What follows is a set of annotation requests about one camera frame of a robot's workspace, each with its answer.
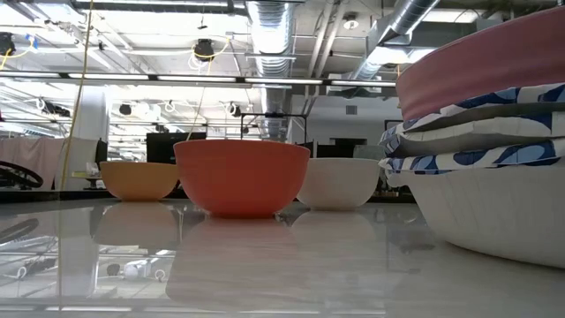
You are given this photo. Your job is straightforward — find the orange plastic bowl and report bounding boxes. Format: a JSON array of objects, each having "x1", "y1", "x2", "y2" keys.
[{"x1": 173, "y1": 139, "x2": 312, "y2": 219}]

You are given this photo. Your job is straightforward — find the paper bowl blue floral print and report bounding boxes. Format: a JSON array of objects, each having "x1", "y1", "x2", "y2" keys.
[
  {"x1": 378, "y1": 139, "x2": 565, "y2": 269},
  {"x1": 379, "y1": 82, "x2": 565, "y2": 159}
]

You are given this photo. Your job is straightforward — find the pink plate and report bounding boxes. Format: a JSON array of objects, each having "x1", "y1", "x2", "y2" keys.
[{"x1": 395, "y1": 6, "x2": 565, "y2": 123}]

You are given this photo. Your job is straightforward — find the white plastic bowl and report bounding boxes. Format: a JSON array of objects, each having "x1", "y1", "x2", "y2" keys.
[{"x1": 296, "y1": 157, "x2": 380, "y2": 211}]

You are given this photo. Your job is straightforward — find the long ceiling light bar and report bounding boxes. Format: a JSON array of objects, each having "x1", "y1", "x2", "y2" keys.
[{"x1": 0, "y1": 70, "x2": 397, "y2": 88}]

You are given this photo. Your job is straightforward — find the black monitor screen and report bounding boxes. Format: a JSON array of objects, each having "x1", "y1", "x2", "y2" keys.
[{"x1": 146, "y1": 131, "x2": 207, "y2": 165}]

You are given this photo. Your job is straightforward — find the yellow plastic bowl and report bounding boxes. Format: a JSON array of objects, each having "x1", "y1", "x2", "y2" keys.
[{"x1": 99, "y1": 161, "x2": 180, "y2": 202}]

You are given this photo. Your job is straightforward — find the white building column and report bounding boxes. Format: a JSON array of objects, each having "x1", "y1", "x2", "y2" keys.
[{"x1": 70, "y1": 86, "x2": 110, "y2": 192}]

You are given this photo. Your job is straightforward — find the pink cloth cover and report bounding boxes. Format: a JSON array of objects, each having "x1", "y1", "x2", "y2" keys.
[{"x1": 0, "y1": 136, "x2": 64, "y2": 191}]

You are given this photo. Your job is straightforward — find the thin yellow reel cord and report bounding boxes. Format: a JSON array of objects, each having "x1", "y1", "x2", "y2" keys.
[{"x1": 185, "y1": 38, "x2": 233, "y2": 142}]

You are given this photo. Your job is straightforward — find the wide silver ventilation duct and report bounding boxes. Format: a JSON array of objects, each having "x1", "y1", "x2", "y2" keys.
[{"x1": 245, "y1": 0, "x2": 297, "y2": 139}]

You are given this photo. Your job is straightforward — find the black ceiling cable reel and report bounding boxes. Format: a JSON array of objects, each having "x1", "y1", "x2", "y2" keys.
[{"x1": 193, "y1": 38, "x2": 216, "y2": 62}]

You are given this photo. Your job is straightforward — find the slanted silver ventilation duct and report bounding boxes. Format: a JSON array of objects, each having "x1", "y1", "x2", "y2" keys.
[{"x1": 351, "y1": 0, "x2": 442, "y2": 81}]

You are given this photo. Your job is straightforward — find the yellow cable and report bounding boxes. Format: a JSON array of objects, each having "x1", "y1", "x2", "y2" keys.
[{"x1": 56, "y1": 0, "x2": 95, "y2": 310}]

